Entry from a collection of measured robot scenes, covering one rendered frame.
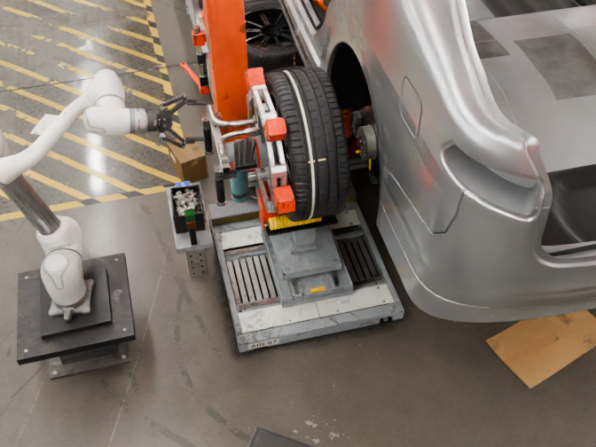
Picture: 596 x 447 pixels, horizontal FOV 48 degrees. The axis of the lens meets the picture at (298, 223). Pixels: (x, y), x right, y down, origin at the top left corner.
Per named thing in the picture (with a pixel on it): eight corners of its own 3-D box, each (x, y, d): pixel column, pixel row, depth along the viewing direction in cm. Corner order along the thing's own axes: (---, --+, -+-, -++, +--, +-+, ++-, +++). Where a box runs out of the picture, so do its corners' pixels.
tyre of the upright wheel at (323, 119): (347, 243, 304) (355, 125, 256) (295, 253, 300) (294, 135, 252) (309, 152, 348) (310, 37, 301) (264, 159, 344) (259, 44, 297)
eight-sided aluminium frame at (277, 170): (288, 235, 300) (286, 140, 260) (273, 238, 299) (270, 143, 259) (262, 157, 336) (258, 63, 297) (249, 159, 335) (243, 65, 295)
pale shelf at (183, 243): (213, 247, 316) (213, 242, 314) (176, 254, 313) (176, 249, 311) (199, 185, 345) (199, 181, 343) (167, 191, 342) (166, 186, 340)
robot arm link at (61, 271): (49, 309, 296) (34, 279, 279) (50, 275, 308) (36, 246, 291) (87, 302, 298) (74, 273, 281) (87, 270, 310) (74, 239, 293)
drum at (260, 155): (278, 172, 299) (277, 147, 288) (230, 180, 295) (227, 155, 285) (270, 152, 308) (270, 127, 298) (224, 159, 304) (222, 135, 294)
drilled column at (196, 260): (207, 274, 359) (199, 219, 329) (189, 278, 357) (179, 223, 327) (205, 260, 366) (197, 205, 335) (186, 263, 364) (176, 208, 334)
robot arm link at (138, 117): (130, 112, 236) (148, 112, 237) (128, 105, 243) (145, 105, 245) (130, 137, 239) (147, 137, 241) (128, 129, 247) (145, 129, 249)
